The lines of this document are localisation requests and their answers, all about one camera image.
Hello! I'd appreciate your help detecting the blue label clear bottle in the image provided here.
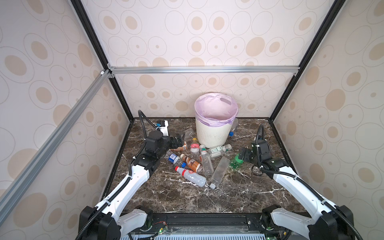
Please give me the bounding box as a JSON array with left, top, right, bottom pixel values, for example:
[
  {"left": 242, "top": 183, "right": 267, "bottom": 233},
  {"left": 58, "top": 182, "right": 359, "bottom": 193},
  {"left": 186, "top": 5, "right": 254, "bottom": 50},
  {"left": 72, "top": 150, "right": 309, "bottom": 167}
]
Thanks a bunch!
[{"left": 165, "top": 151, "right": 187, "bottom": 168}]

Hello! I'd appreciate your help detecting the green plastic bottle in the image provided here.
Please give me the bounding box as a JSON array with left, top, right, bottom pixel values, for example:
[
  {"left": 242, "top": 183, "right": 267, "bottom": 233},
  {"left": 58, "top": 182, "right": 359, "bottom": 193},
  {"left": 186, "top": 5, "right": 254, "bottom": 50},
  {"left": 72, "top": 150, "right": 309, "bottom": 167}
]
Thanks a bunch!
[{"left": 230, "top": 154, "right": 244, "bottom": 170}]

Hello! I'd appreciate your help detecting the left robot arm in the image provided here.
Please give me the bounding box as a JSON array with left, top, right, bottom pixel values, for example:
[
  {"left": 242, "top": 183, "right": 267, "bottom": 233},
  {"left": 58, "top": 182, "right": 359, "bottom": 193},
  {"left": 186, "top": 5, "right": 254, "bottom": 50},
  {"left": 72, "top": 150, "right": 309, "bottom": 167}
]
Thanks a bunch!
[{"left": 76, "top": 130, "right": 185, "bottom": 240}]

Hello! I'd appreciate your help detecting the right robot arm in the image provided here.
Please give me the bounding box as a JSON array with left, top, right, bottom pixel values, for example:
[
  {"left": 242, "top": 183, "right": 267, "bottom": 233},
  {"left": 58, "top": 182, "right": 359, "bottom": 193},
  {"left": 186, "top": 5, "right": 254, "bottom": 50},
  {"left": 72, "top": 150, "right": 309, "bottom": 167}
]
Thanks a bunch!
[{"left": 239, "top": 138, "right": 362, "bottom": 240}]

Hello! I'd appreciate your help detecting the white plastic waste bin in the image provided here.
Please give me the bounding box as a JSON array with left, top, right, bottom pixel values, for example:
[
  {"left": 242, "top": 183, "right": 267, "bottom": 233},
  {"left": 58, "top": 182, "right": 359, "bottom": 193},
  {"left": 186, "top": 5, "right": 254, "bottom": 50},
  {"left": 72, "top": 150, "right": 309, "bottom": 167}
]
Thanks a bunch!
[{"left": 196, "top": 119, "right": 232, "bottom": 148}]

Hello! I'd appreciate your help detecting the pink bin liner bag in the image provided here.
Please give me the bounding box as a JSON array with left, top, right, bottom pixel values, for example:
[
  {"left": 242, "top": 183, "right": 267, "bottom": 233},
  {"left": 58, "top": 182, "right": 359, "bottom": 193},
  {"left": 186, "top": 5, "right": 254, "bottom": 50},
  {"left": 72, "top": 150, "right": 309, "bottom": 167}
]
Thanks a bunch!
[{"left": 194, "top": 93, "right": 239, "bottom": 127}]

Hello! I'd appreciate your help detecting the brown bottle lying left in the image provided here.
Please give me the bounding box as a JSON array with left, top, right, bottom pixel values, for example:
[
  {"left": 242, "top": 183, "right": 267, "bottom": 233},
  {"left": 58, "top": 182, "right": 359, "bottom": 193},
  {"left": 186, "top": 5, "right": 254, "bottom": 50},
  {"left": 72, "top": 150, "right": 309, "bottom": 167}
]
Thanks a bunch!
[{"left": 171, "top": 141, "right": 188, "bottom": 152}]

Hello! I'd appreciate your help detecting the small bottle pink cap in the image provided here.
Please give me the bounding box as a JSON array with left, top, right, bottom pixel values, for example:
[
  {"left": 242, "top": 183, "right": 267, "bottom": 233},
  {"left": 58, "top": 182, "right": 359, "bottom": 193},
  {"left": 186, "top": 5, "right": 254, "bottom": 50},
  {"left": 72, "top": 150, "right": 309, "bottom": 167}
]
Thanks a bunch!
[{"left": 190, "top": 138, "right": 200, "bottom": 159}]

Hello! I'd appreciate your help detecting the brown tea bottle orange label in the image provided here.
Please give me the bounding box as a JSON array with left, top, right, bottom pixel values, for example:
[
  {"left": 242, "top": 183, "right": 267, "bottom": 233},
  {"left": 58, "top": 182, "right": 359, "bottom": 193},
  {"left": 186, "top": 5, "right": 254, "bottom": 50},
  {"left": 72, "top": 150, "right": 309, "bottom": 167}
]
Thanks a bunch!
[{"left": 180, "top": 154, "right": 203, "bottom": 174}]

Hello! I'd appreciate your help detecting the tall clear square bottle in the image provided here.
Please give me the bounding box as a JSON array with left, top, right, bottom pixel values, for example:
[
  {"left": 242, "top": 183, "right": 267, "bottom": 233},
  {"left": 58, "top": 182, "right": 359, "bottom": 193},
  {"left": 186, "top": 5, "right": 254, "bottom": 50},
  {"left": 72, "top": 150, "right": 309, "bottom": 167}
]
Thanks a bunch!
[{"left": 209, "top": 157, "right": 231, "bottom": 189}]

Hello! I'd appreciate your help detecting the white bottle red label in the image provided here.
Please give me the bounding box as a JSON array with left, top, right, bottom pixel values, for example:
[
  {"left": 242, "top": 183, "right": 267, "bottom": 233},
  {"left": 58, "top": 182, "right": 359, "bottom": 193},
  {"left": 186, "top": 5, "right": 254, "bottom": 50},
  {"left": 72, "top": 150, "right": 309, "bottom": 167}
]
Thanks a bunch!
[{"left": 175, "top": 166, "right": 207, "bottom": 187}]

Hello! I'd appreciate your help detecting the clear bottle white cap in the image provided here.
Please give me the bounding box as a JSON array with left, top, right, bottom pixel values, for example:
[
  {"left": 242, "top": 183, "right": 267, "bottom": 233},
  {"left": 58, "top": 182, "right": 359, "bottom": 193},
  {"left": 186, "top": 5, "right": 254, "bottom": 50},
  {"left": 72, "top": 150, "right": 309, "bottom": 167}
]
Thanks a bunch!
[{"left": 200, "top": 145, "right": 214, "bottom": 177}]

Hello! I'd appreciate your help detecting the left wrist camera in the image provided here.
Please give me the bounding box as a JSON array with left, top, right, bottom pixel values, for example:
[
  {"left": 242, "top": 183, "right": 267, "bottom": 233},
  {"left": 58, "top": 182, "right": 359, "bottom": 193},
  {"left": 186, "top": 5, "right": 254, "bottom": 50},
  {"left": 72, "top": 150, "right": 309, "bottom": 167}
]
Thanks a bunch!
[{"left": 156, "top": 120, "right": 169, "bottom": 136}]

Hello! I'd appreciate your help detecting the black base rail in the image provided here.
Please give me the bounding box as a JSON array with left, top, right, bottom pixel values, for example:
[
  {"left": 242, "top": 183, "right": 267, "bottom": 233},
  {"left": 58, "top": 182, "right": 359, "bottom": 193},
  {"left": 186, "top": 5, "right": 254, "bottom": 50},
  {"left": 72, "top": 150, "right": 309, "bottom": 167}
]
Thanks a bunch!
[{"left": 78, "top": 212, "right": 337, "bottom": 240}]

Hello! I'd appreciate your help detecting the back aluminium rail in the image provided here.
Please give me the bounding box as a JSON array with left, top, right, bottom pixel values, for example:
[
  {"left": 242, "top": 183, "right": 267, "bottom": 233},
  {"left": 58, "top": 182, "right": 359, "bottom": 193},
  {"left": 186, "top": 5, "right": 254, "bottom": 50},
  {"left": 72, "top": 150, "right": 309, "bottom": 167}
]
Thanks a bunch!
[{"left": 110, "top": 66, "right": 300, "bottom": 75}]

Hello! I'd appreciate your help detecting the aluminium rail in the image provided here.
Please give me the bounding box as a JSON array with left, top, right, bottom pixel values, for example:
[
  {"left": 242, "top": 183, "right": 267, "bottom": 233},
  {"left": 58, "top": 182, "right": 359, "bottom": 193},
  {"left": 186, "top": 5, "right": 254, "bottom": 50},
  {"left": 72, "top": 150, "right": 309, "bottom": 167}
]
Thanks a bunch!
[
  {"left": 1, "top": 69, "right": 112, "bottom": 225},
  {"left": 110, "top": 66, "right": 300, "bottom": 75}
]

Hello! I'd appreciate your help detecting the black frame post left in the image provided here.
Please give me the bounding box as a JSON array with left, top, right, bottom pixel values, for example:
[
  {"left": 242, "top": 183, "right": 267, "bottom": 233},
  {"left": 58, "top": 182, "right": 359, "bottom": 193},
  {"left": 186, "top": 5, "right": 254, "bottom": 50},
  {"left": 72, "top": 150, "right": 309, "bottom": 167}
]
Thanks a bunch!
[{"left": 70, "top": 0, "right": 134, "bottom": 122}]

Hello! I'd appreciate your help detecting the black frame post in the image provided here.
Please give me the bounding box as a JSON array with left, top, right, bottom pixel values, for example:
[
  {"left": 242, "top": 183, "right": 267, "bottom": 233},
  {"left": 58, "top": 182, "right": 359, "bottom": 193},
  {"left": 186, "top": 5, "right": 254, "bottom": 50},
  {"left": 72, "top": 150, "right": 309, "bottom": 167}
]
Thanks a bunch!
[
  {"left": 269, "top": 0, "right": 347, "bottom": 123},
  {"left": 70, "top": 0, "right": 134, "bottom": 122}
]

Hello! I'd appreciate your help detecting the left aluminium rail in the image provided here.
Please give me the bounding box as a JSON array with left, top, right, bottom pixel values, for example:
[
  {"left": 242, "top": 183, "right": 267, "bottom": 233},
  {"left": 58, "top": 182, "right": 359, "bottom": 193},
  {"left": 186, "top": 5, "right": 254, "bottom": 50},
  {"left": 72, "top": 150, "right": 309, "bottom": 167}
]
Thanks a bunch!
[{"left": 1, "top": 69, "right": 112, "bottom": 225}]

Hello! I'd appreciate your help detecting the black frame post right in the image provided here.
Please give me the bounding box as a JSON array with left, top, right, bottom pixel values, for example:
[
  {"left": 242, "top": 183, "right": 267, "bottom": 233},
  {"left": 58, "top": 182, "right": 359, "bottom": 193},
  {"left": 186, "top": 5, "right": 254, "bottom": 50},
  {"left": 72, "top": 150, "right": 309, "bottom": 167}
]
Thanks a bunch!
[{"left": 269, "top": 0, "right": 347, "bottom": 123}]

